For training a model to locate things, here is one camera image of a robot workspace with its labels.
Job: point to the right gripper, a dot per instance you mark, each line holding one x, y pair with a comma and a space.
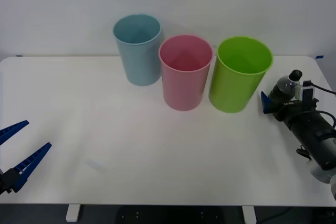
296, 111

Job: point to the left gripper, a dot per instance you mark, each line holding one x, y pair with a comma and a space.
1, 182

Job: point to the dark plastic bottle black cap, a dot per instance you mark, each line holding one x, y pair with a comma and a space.
284, 87

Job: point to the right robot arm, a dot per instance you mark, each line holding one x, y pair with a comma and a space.
315, 134

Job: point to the green plastic bin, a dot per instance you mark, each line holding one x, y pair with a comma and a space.
231, 90

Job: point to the white table leg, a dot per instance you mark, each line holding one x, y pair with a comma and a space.
72, 213
248, 214

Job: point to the pink plastic bin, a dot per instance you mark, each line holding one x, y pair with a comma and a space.
183, 90

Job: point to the pale blue plastic bin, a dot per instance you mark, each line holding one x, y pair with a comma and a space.
139, 64

